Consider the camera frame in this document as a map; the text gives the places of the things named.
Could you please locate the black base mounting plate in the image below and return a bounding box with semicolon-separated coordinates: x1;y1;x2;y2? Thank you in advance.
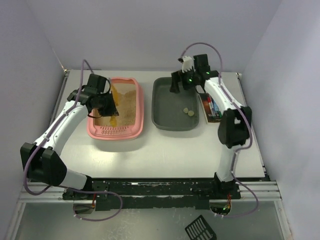
62;177;241;211

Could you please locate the dark grey plastic tray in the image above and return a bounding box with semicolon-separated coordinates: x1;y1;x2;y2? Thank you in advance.
151;77;199;132

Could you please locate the black slotted spatula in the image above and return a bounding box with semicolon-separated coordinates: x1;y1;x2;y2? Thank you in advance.
185;215;217;240

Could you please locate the yellow litter scoop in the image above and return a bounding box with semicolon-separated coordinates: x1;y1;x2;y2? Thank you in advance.
108;83;120;127

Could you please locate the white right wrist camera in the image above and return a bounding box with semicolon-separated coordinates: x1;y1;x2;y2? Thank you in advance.
178;55;194;73

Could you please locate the dark hardcover book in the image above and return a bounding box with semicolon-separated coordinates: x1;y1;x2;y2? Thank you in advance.
198;93;222;124

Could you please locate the aluminium frame rail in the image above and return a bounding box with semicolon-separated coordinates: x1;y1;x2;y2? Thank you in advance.
19;181;282;203

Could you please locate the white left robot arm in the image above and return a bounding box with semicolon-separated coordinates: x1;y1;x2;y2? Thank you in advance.
20;73;119;194

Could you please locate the pink litter box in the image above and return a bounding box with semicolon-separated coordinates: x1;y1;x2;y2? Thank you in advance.
87;77;144;141

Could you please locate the light blue correction tape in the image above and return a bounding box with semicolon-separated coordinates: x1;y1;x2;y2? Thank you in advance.
213;102;219;113

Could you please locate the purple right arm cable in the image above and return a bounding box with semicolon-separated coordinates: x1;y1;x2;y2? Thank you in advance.
180;42;259;219

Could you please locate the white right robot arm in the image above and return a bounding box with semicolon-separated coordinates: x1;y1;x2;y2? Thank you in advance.
170;54;253;194

